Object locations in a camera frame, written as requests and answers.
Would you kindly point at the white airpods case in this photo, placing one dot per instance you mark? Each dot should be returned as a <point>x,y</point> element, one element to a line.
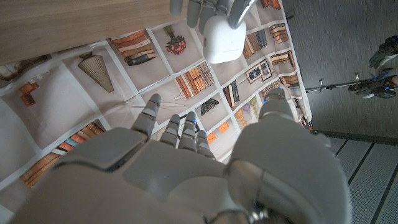
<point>222,43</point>

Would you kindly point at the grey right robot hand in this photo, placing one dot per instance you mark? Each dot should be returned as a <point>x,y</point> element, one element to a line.
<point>155,186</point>

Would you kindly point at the black tripod rod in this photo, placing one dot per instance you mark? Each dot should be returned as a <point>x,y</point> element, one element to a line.
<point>329,86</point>

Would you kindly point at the printed bookshelf fabric backdrop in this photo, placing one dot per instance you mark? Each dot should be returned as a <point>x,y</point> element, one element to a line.
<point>62,102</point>

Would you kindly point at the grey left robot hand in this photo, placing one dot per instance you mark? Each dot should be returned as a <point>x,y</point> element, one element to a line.
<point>208,9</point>

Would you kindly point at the grey perforated metal panel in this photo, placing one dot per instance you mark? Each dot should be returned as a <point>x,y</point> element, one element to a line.
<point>367,186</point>

